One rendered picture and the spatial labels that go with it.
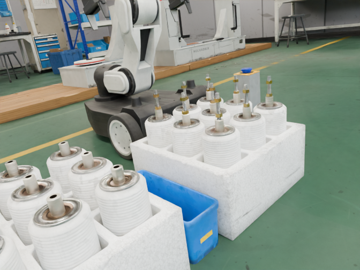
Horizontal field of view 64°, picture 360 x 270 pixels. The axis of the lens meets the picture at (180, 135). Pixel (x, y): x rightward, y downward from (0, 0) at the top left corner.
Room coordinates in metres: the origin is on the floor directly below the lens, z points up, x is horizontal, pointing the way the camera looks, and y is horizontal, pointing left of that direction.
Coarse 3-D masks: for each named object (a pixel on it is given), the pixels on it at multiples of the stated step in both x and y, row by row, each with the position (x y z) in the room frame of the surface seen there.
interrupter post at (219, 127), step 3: (216, 120) 0.67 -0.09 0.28; (219, 120) 0.67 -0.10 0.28; (222, 120) 0.67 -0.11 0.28; (216, 123) 0.67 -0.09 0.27; (219, 123) 0.67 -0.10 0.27; (222, 123) 0.67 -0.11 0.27; (216, 126) 0.67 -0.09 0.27; (219, 126) 0.67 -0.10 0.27; (222, 126) 0.67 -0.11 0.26; (216, 129) 0.67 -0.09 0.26; (219, 129) 0.67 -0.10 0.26; (222, 129) 0.67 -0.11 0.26
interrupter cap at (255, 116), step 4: (252, 112) 0.78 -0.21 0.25; (256, 112) 0.77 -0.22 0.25; (236, 116) 0.77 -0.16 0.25; (240, 116) 0.77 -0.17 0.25; (252, 116) 0.76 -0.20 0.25; (256, 116) 0.74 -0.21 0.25; (260, 116) 0.74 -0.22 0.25; (236, 120) 0.74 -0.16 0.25; (240, 120) 0.73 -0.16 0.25; (244, 120) 0.72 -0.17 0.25; (248, 120) 0.72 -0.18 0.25; (252, 120) 0.72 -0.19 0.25
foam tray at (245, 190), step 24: (144, 144) 0.84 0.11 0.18; (288, 144) 0.75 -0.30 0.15; (144, 168) 0.82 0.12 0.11; (168, 168) 0.73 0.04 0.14; (192, 168) 0.65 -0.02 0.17; (216, 168) 0.62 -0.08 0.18; (240, 168) 0.60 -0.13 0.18; (264, 168) 0.67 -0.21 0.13; (288, 168) 0.75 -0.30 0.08; (216, 192) 0.60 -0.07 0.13; (240, 192) 0.60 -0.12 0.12; (264, 192) 0.67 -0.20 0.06; (240, 216) 0.59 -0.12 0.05
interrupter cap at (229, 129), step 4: (224, 124) 0.71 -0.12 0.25; (208, 128) 0.70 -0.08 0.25; (212, 128) 0.70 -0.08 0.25; (224, 128) 0.69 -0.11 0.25; (228, 128) 0.68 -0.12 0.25; (232, 128) 0.68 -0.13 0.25; (208, 132) 0.67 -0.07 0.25; (212, 132) 0.66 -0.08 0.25; (216, 132) 0.67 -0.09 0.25; (220, 132) 0.67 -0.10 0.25; (224, 132) 0.65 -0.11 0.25; (228, 132) 0.65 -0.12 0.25; (232, 132) 0.65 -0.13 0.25; (216, 136) 0.64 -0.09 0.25; (220, 136) 0.64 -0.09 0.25
